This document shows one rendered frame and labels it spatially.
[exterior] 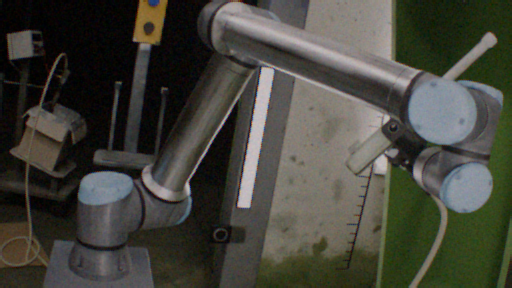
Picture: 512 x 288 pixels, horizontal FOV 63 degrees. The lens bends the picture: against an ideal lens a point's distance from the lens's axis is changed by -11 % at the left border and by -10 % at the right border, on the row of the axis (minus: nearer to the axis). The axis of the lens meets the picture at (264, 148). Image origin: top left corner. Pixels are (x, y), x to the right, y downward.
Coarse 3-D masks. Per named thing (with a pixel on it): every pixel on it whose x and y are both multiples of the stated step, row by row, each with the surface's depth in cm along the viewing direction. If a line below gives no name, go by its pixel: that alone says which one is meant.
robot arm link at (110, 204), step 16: (96, 176) 125; (112, 176) 126; (128, 176) 128; (80, 192) 120; (96, 192) 117; (112, 192) 118; (128, 192) 122; (80, 208) 119; (96, 208) 117; (112, 208) 119; (128, 208) 123; (144, 208) 127; (80, 224) 120; (96, 224) 118; (112, 224) 120; (128, 224) 124; (96, 240) 119; (112, 240) 121
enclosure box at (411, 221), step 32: (416, 0) 154; (448, 0) 159; (480, 0) 153; (416, 32) 157; (448, 32) 163; (480, 32) 156; (416, 64) 160; (448, 64) 166; (480, 64) 158; (416, 192) 174; (384, 224) 169; (416, 224) 178; (448, 224) 184; (480, 224) 166; (384, 256) 175; (416, 256) 183; (448, 256) 185; (480, 256) 167
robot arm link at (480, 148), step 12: (468, 84) 72; (480, 84) 71; (492, 96) 71; (492, 108) 70; (492, 120) 70; (492, 132) 72; (456, 144) 74; (468, 144) 73; (480, 144) 72; (492, 144) 74; (468, 156) 73; (480, 156) 73
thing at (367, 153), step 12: (492, 36) 102; (480, 48) 102; (468, 60) 103; (456, 72) 103; (360, 144) 107; (372, 144) 105; (384, 144) 105; (348, 156) 108; (360, 156) 105; (372, 156) 105; (384, 156) 106; (360, 168) 106
